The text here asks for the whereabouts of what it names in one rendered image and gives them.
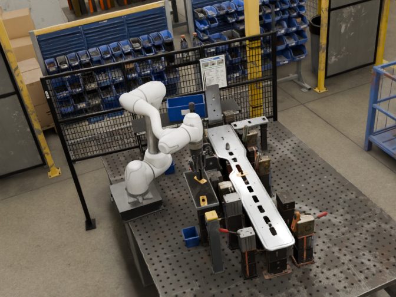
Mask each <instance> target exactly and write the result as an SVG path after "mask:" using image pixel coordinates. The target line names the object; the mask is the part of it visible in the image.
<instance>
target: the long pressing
mask: <svg viewBox="0 0 396 297"><path fill-rule="evenodd" d="M206 131H207V138H208V140H209V142H210V144H211V146H212V148H213V150H214V152H215V155H216V156H217V157H218V158H219V159H222V160H226V161H228V162H229V164H230V166H231V168H232V170H233V171H232V172H231V173H230V175H229V179H230V181H231V182H232V184H233V188H234V190H235V192H238V193H239V195H240V197H241V199H242V206H243V208H244V210H245V212H246V214H247V216H248V218H249V220H250V222H251V224H252V226H253V228H254V230H255V232H256V234H257V236H258V238H259V240H260V242H261V244H262V246H263V248H264V249H265V250H267V251H274V250H278V249H282V248H286V247H289V246H292V245H294V244H295V239H294V237H293V235H292V234H291V232H290V230H289V229H288V227H287V225H286V223H285V222H284V220H283V219H282V216H281V215H280V213H279V212H278V210H277V208H276V206H275V205H274V203H273V201H272V199H271V198H270V196H269V195H268V193H267V191H266V189H265V188H264V186H263V184H262V182H261V181H260V179H259V178H258V175H257V174H256V172H255V171H254V169H253V167H252V165H251V164H250V162H249V160H248V158H247V157H246V153H247V151H246V149H245V147H244V145H243V144H242V142H241V140H240V139H239V137H238V136H237V134H236V132H235V131H234V129H233V127H232V126H231V125H228V124H227V125H223V126H218V127H213V128H208V129H206ZM228 131H229V132H228ZM222 137H223V138H224V140H223V138H222ZM227 142H228V143H229V144H230V149H226V143H227ZM235 149H236V150H235ZM229 152H232V153H233V155H232V156H230V155H229ZM233 158H235V159H236V160H237V162H235V163H234V162H233V161H232V159H233ZM235 165H239V166H240V167H241V169H242V171H243V172H244V171H247V172H248V173H249V174H248V175H245V176H246V178H247V180H248V182H249V184H248V185H245V183H244V181H243V179H242V178H241V176H240V177H237V176H236V173H238V170H237V168H236V166H235ZM248 186H251V187H252V189H253V191H254V192H253V193H249V191H248V188H247V187H248ZM252 196H256V197H257V198H258V200H259V202H257V203H255V202H254V200H253V198H252ZM251 205H252V206H251ZM258 206H262V207H263V209H264V211H265V212H264V213H261V212H260V211H259V209H258ZM264 216H267V217H268V218H269V220H270V222H271V223H272V226H271V227H274V229H275V231H276V233H277V234H278V235H276V236H272V234H271V232H270V230H269V228H270V227H269V226H268V224H266V222H265V221H264V219H263V217H264ZM277 223H278V224H277ZM262 227H263V228H262Z"/></svg>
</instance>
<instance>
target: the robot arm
mask: <svg viewBox="0 0 396 297"><path fill-rule="evenodd" d="M165 94H166V88H165V86H164V84H163V83H162V82H159V81H151V82H148V83H145V84H143V85H141V86H139V87H138V88H136V89H135V90H133V91H130V92H129V93H124V94H122V95H121V96H120V99H119V102H120V104H121V106H122V107H123V108H124V109H125V110H127V111H129V112H131V113H134V114H138V115H143V116H145V123H146V134H147V145H148V149H147V150H146V152H145V156H144V160H143V161H139V160H134V161H131V162H130V163H129V164H128V165H127V167H126V170H125V181H126V187H125V190H126V192H127V197H128V204H132V203H134V202H139V204H143V200H148V199H152V198H153V196H152V195H151V192H150V188H149V184H150V182H151V181H152V180H153V179H154V178H156V177H158V176H159V175H161V174H162V173H164V172H165V171H166V170H167V169H168V168H169V167H170V165H171V163H172V157H171V155H170V154H172V153H175V152H177V151H179V150H180V149H182V148H183V147H184V146H186V145H187V144H188V148H189V149H190V154H191V156H190V159H188V160H187V161H188V162H189V164H190V167H191V170H192V171H193V172H194V173H195V175H196V179H198V180H199V181H200V178H202V179H203V170H204V167H205V166H206V154H207V153H206V152H205V151H203V137H202V135H203V126H202V121H201V119H200V117H199V115H197V114H196V113H188V114H186V115H185V117H184V120H183V124H182V125H181V126H180V127H179V128H177V129H176V128H167V129H165V130H163V129H162V127H161V119H160V114H159V108H160V106H161V102H162V100H163V97H164V96H165ZM192 159H193V161H194V165H193V161H192ZM197 162H199V168H198V163H197ZM198 169H199V170H198Z"/></svg>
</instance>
